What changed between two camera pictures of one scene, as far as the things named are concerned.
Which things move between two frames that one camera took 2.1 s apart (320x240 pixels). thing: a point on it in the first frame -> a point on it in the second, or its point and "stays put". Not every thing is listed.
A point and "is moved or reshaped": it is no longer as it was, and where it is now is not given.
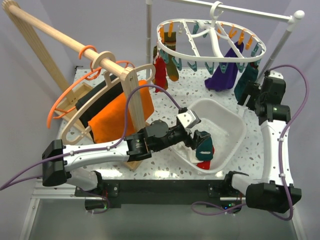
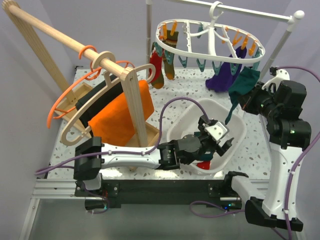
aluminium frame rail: x=42 y=191 stays put
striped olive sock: x=154 y=53 -> x=150 y=58
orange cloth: x=109 y=124 stays put
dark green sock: x=250 y=74 is moved or reshaped
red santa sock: x=160 y=78 is moved or reshaped
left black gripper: x=193 y=143 -> x=220 y=150
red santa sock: x=206 y=164 stays put
